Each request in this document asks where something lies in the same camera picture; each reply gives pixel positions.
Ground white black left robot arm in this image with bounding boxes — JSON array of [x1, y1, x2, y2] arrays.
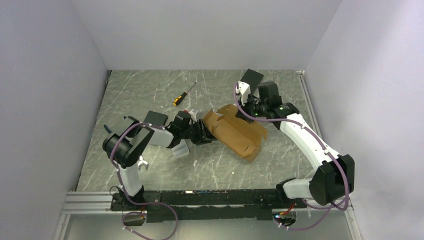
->
[[102, 110, 216, 210]]

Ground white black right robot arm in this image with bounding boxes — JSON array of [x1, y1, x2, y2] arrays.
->
[[233, 81, 355, 211]]

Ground black box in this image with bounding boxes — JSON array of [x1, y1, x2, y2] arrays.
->
[[143, 110, 168, 126], [240, 68, 264, 94]]

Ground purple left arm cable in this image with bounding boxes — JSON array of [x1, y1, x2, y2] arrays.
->
[[109, 121, 179, 240]]

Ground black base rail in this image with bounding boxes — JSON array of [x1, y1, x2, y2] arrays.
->
[[110, 188, 306, 223]]

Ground silver wrench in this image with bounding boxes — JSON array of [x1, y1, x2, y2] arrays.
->
[[137, 155, 149, 172]]

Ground black box far right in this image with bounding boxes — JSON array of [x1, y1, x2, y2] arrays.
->
[[240, 68, 264, 94]]

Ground blue handled pliers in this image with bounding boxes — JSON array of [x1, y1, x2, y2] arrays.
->
[[103, 124, 113, 134]]

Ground yellow black screwdriver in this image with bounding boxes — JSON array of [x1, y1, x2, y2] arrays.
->
[[172, 80, 197, 107]]

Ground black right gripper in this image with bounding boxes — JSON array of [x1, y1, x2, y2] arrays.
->
[[235, 93, 268, 124]]

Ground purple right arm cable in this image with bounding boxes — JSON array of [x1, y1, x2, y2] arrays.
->
[[232, 82, 350, 232]]

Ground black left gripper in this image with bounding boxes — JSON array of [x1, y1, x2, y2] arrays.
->
[[180, 119, 216, 146]]

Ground brown cardboard box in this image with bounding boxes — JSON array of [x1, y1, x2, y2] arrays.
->
[[202, 104, 268, 163]]

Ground aluminium frame rail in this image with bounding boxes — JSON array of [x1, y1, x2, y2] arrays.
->
[[52, 191, 112, 240]]

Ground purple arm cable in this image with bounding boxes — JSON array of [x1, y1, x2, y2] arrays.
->
[[109, 121, 179, 240], [232, 82, 350, 232]]

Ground black box near left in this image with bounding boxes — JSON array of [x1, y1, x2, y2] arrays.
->
[[143, 110, 168, 126]]

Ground white plastic case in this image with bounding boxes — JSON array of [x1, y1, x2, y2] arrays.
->
[[171, 139, 190, 159]]

